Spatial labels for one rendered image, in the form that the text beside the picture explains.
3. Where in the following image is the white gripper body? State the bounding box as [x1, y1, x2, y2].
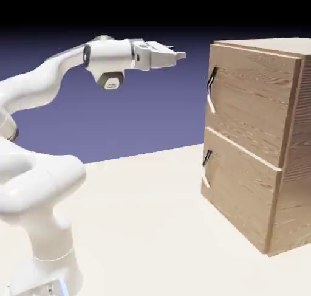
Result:
[145, 41, 177, 71]

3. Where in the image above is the tall light wood door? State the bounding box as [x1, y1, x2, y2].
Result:
[204, 43, 302, 168]

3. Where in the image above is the light wood cabinet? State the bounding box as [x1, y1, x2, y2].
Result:
[200, 36, 311, 258]

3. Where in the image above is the short light wood door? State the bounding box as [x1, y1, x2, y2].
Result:
[200, 126, 282, 255]

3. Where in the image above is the long curved metal handle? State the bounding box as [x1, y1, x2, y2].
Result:
[206, 66, 219, 114]

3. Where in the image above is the short curved metal handle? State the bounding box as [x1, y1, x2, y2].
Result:
[202, 150, 213, 188]

